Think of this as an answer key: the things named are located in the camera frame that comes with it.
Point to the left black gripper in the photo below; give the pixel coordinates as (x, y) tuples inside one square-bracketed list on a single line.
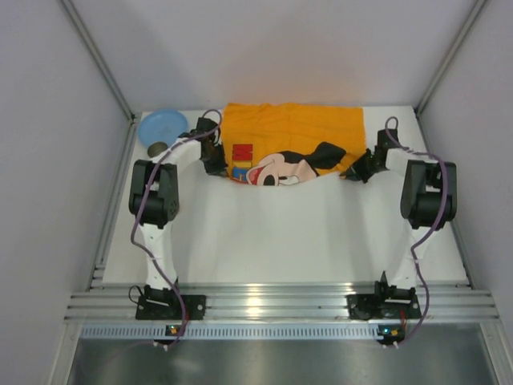
[(216, 159)]

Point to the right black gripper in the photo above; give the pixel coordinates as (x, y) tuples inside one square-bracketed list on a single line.
[(362, 167)]

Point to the cream metal cup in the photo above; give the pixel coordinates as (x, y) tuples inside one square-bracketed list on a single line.
[(156, 149)]

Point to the blue plastic plate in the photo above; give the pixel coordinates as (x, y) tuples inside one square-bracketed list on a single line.
[(164, 125)]

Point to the slotted white cable duct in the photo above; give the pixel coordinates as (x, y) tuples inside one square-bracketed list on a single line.
[(239, 331)]

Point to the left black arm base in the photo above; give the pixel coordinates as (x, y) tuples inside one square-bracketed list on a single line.
[(158, 305)]

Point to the vertical aluminium frame post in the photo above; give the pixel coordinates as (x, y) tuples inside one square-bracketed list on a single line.
[(456, 44), (75, 19)]

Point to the right vertical aluminium frame post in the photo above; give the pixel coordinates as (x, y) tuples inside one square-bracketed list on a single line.
[(456, 44)]

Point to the orange Mickey Mouse placemat cloth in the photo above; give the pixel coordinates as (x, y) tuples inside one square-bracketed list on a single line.
[(290, 143)]

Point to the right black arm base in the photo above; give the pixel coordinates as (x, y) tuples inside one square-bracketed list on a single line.
[(386, 302)]

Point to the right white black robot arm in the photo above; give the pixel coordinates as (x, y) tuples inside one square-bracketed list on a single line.
[(428, 198)]

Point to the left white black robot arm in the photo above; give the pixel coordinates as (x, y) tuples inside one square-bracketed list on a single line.
[(154, 198)]

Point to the left vertical aluminium frame post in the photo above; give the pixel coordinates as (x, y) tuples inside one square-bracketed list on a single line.
[(75, 19)]

